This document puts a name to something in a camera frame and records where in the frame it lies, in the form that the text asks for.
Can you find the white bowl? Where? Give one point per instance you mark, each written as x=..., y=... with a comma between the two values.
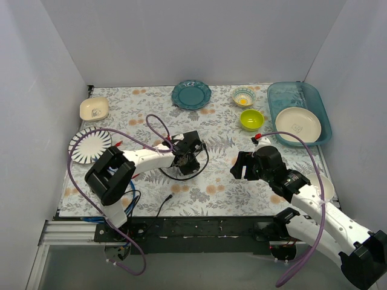
x=329, y=190

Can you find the black network switch box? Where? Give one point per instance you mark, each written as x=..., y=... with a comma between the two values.
x=191, y=142

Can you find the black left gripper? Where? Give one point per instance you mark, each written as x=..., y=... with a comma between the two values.
x=193, y=154

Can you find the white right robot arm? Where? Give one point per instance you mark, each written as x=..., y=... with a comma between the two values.
x=361, y=252

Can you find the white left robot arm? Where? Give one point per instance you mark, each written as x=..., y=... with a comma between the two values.
x=110, y=175

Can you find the teal scalloped plate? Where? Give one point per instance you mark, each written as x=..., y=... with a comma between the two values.
x=191, y=95

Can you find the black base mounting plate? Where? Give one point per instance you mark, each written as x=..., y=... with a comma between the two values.
x=208, y=234

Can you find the aluminium frame rail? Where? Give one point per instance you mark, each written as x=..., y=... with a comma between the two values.
x=69, y=258

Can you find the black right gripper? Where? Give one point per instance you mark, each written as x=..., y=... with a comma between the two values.
x=246, y=165

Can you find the teal plastic tray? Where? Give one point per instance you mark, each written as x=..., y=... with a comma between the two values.
x=282, y=95

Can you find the cream square bowl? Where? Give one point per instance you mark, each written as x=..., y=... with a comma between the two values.
x=94, y=109

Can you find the blue striped white plate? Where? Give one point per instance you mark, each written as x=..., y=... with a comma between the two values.
x=91, y=147

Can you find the lime green bowl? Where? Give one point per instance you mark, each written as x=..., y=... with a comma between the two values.
x=251, y=120

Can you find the patterned small bowl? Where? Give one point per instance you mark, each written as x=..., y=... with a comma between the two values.
x=243, y=97

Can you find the cream round plate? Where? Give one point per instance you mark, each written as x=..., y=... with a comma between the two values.
x=299, y=122

